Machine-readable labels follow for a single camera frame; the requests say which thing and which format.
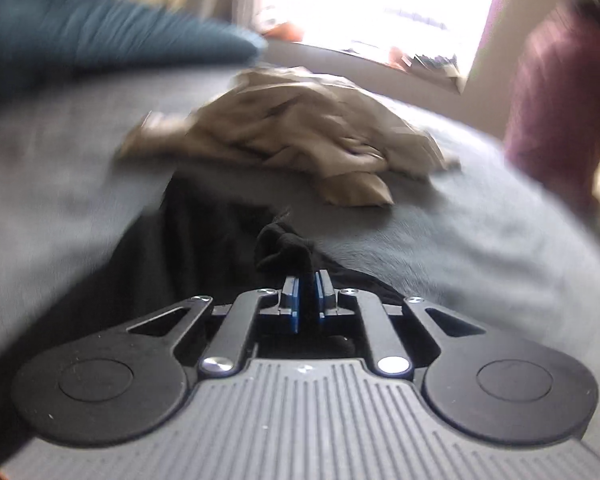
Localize pair of dark sneakers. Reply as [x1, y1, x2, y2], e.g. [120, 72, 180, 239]
[410, 52, 468, 81]

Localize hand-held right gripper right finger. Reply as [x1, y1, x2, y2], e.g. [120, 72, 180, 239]
[315, 270, 486, 378]

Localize beige crumpled garment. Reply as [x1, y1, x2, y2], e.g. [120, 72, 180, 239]
[117, 65, 463, 208]

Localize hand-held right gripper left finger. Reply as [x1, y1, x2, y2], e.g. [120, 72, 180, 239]
[128, 275, 302, 378]

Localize black printed t-shirt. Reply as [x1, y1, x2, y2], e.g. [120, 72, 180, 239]
[110, 175, 406, 361]

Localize teal duvet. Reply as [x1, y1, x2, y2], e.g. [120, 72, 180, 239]
[0, 0, 268, 96]

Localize orange object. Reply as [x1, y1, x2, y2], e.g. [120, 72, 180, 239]
[265, 22, 306, 42]

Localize bright window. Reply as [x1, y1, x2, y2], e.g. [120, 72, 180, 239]
[252, 0, 501, 71]

